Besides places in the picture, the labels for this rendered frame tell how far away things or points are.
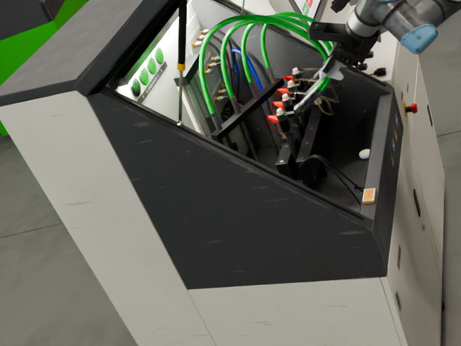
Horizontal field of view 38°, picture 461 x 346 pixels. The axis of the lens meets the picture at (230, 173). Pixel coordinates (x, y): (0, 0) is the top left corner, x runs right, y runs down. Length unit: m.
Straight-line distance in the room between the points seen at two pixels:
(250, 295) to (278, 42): 0.80
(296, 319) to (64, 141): 0.81
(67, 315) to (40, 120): 1.91
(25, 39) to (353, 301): 4.04
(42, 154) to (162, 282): 0.51
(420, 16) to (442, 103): 2.39
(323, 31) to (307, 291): 0.69
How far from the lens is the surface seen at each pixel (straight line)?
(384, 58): 2.38
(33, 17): 5.36
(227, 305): 1.99
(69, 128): 1.75
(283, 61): 2.21
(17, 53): 5.50
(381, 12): 1.62
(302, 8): 2.39
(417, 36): 1.60
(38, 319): 3.66
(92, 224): 1.94
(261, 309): 1.96
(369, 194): 1.78
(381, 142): 1.99
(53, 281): 3.85
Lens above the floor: 2.01
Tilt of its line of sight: 30 degrees down
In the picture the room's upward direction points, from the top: 23 degrees counter-clockwise
